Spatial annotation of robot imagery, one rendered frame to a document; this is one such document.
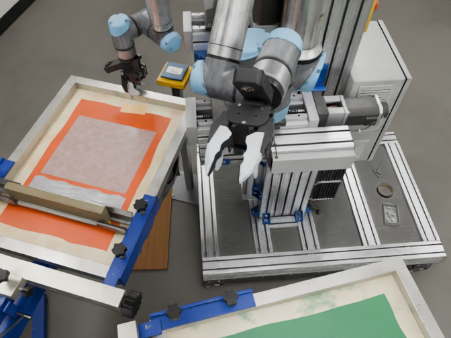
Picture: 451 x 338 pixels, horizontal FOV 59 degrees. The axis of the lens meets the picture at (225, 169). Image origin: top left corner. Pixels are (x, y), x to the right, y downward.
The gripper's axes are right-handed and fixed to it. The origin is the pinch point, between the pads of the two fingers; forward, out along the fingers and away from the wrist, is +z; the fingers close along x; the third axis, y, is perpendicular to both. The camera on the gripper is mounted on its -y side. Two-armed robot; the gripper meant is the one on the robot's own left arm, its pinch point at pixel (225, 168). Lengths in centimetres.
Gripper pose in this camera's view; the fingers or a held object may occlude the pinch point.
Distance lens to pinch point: 59.3
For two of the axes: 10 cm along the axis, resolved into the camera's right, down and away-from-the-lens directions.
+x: -9.3, -1.9, 3.0
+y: 1.3, 6.1, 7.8
